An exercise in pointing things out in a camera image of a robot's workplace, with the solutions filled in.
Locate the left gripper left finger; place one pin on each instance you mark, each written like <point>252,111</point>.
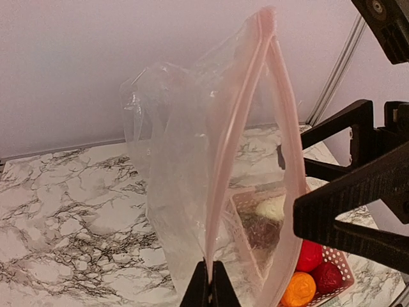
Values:
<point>198,291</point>

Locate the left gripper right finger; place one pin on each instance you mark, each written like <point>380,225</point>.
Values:
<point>222,293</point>

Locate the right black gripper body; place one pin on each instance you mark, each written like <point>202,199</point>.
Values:
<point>382,61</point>

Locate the dark maroon toy food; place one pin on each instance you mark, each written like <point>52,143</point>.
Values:
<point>262,233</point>

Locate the pink plastic basket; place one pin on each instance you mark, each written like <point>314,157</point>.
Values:
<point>257,265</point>

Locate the clear zip top bag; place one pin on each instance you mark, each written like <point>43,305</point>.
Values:
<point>198,135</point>

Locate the bright red toy fruit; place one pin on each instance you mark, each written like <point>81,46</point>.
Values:
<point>310,256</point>

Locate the white long toy vegetable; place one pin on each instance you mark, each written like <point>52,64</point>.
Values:
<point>272,208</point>

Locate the dark red toy fruit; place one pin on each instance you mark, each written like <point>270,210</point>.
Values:
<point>327,277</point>

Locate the orange toy fruit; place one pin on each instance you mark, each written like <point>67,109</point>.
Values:
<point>300,290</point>

